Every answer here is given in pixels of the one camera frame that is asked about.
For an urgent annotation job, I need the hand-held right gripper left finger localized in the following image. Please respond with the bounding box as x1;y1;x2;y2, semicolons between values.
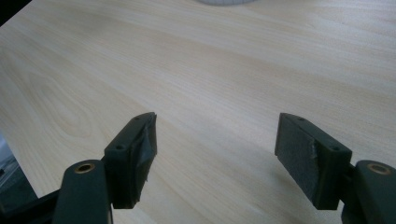
102;111;159;210

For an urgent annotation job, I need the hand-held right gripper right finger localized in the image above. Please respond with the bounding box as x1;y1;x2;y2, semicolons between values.
274;112;353;211

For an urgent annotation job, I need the white key stand with tray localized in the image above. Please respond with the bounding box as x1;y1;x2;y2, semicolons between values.
194;0;260;7

